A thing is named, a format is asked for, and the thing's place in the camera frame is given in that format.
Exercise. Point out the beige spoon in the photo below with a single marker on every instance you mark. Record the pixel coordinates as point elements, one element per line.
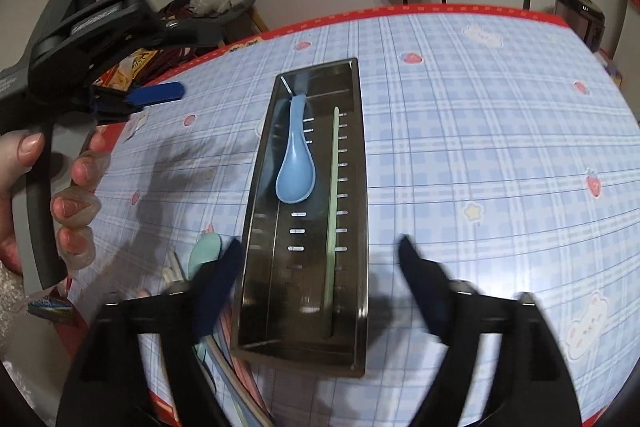
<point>174,267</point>

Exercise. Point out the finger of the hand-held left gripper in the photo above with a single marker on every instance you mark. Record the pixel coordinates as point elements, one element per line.
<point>155,93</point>
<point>200,21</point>

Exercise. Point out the pink chopstick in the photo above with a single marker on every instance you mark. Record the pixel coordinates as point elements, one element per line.
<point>246,384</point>

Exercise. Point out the colourful small packet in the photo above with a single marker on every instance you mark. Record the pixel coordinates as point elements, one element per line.
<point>50,308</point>

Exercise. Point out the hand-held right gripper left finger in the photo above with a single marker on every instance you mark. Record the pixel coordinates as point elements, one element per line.
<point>220,287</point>

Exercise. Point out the red yellow snack box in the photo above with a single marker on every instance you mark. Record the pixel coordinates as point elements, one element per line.
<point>127,69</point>

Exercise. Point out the blue spoon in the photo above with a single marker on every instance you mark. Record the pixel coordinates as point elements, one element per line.
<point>295,177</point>

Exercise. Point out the green spoon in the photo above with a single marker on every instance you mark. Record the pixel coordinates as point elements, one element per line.
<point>205,249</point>

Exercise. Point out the black appliance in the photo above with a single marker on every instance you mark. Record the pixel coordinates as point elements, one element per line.
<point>580,19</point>

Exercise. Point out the blue plaid tablecloth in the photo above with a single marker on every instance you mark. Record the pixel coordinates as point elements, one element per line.
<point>475,157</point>

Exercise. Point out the stainless steel utensil tray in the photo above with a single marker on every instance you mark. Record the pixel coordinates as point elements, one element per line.
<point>300,292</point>

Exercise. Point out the blue chopstick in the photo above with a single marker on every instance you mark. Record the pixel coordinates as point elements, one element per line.
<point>225,377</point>

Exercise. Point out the green chopstick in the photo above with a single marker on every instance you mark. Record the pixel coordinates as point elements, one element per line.
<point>332,207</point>

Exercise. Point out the white fuzzy cloth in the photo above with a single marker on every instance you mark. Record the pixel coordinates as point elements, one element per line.
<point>10,307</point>

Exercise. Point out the wooden stool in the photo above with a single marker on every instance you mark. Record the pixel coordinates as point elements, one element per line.
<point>247,27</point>

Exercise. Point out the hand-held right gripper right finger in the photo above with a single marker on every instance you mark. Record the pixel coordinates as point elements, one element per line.
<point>425,287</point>

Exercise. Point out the person's left hand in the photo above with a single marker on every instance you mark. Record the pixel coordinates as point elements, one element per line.
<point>75,207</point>

